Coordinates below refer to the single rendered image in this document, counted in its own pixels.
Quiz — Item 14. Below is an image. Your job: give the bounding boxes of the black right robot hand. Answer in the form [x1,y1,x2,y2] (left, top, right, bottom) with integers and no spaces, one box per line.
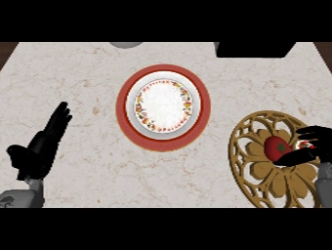
[272,125,332,179]

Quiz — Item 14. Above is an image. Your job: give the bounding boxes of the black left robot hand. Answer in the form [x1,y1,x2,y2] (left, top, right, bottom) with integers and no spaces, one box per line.
[7,101,74,182]

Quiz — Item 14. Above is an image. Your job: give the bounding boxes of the gold openwork round placemat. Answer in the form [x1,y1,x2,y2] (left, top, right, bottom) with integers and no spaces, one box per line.
[229,109,324,209]

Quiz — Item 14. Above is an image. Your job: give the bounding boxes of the red-rimmed white floral plate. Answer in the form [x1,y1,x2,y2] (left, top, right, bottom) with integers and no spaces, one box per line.
[116,63,213,152]

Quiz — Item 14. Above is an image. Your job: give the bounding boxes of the black box appliance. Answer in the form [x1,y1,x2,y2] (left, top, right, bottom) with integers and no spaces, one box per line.
[215,42,299,59]

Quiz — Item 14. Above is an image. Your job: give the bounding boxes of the grey round object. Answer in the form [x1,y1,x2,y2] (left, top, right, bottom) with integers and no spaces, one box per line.
[107,42,147,50]

